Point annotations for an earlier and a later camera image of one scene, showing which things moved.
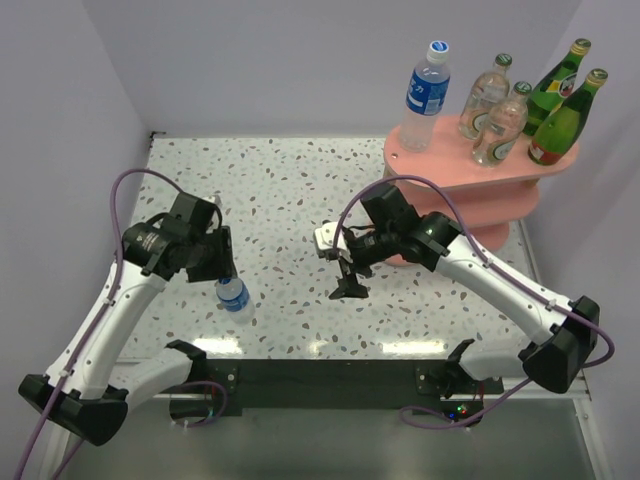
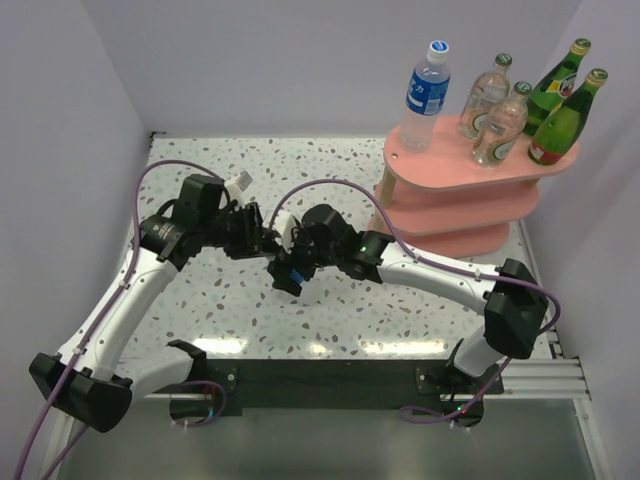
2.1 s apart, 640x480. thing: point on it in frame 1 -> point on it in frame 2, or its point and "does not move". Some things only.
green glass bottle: x=560 y=129 does not move
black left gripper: x=224 y=264 -> x=251 y=241
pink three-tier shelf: x=488 y=197 does not move
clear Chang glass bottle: x=489 y=90 does not move
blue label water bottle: x=427 y=93 does not move
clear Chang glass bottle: x=486 y=90 -> x=502 y=127
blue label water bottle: x=234 y=296 -> x=297 y=276
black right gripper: x=349 y=287 -> x=281 y=271
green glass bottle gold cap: x=555 y=89 does not move
